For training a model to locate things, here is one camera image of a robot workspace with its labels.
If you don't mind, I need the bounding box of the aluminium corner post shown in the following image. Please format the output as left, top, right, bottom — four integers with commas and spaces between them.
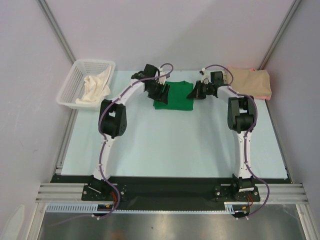
258, 0, 304, 70
36, 0, 76, 65

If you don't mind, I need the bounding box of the green t shirt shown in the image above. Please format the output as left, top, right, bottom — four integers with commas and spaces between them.
153, 81, 194, 111

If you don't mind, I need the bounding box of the cream t shirt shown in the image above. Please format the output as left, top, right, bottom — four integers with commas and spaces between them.
75, 65, 112, 105

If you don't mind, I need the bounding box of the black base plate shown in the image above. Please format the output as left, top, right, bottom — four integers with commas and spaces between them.
81, 177, 129, 202
213, 185, 261, 203

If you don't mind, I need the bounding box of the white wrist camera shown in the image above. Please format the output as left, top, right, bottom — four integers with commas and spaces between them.
199, 68, 210, 85
156, 67, 168, 86

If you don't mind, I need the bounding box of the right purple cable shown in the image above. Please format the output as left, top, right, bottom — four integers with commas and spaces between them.
201, 64, 271, 221

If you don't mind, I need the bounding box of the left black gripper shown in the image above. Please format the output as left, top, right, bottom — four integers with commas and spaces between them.
145, 79, 169, 105

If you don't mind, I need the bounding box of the right grey cable duct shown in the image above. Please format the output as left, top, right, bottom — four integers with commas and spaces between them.
224, 202, 250, 214

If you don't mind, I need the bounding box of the grey cable duct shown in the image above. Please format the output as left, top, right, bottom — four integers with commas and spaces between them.
224, 202, 250, 214
46, 203, 114, 214

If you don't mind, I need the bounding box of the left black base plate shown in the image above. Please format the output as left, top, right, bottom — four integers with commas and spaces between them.
81, 177, 129, 202

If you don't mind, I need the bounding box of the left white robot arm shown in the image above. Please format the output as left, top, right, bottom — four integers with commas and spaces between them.
93, 63, 174, 183

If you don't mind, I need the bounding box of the right aluminium corner post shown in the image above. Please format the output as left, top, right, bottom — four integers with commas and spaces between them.
258, 0, 304, 70

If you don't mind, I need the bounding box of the left grey cable duct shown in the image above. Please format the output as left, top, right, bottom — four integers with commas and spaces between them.
46, 203, 114, 214

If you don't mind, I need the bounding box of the aluminium front rail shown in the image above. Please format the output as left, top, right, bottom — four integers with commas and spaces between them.
35, 183, 309, 205

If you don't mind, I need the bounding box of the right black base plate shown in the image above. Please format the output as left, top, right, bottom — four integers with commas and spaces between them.
213, 185, 261, 203

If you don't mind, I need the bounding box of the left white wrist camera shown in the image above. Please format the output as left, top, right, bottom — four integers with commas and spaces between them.
156, 67, 168, 86

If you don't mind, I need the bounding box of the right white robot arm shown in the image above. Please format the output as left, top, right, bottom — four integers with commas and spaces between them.
187, 68, 257, 201

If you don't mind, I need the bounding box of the left aluminium corner post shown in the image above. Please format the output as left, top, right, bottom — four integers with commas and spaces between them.
36, 0, 76, 65

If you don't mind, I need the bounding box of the white plastic basket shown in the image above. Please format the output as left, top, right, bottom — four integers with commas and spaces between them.
56, 58, 116, 111

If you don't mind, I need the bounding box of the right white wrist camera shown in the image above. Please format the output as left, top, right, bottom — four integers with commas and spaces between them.
199, 68, 210, 85

